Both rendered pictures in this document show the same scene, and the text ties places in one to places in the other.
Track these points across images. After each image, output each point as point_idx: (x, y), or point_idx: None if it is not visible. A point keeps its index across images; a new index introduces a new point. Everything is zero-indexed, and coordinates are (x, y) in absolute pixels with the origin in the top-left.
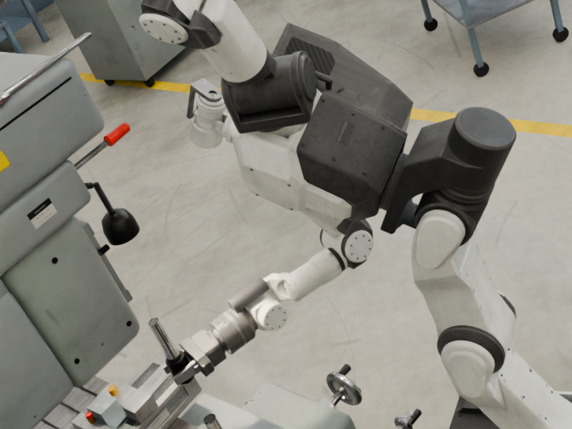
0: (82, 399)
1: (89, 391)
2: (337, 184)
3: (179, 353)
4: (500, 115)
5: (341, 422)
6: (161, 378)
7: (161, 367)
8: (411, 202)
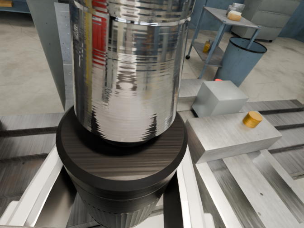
0: (287, 141)
1: (298, 151)
2: None
3: (126, 154)
4: None
5: None
6: (260, 203)
7: (293, 221)
8: None
